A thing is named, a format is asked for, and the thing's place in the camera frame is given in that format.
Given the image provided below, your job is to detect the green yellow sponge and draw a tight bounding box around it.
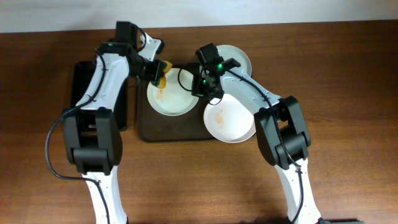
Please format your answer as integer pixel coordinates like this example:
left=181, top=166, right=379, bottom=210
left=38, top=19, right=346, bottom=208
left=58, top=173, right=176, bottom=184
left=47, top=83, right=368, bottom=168
left=151, top=60, right=173, bottom=89

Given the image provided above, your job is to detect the white plate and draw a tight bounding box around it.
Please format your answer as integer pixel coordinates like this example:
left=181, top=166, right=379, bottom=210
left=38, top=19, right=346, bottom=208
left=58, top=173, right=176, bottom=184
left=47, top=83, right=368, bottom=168
left=147, top=68, right=199, bottom=116

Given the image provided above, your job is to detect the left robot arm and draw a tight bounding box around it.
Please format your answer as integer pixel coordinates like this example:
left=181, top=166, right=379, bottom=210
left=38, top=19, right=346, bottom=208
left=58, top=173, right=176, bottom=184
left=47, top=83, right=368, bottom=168
left=60, top=21, right=172, bottom=223

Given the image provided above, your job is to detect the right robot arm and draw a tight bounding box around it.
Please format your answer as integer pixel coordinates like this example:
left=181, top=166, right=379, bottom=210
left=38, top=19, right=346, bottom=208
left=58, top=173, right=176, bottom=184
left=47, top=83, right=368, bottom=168
left=192, top=43, right=322, bottom=224

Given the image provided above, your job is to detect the black small tray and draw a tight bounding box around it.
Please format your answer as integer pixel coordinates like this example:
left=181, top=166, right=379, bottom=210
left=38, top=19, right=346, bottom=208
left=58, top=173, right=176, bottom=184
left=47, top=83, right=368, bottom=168
left=70, top=61, right=128, bottom=131

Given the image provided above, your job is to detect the dark brown tray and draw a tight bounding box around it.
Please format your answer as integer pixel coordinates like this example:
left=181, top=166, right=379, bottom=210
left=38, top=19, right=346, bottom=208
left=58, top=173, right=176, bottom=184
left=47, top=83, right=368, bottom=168
left=137, top=63, right=214, bottom=142

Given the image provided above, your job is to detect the pale green plate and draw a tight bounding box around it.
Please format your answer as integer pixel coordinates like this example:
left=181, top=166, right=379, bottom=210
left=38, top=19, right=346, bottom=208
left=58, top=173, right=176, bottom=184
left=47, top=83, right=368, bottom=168
left=216, top=45, right=252, bottom=77

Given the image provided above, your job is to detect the pink plate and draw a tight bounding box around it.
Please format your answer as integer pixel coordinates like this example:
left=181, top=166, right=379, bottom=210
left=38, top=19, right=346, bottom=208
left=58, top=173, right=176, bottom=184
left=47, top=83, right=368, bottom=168
left=203, top=94, right=256, bottom=143

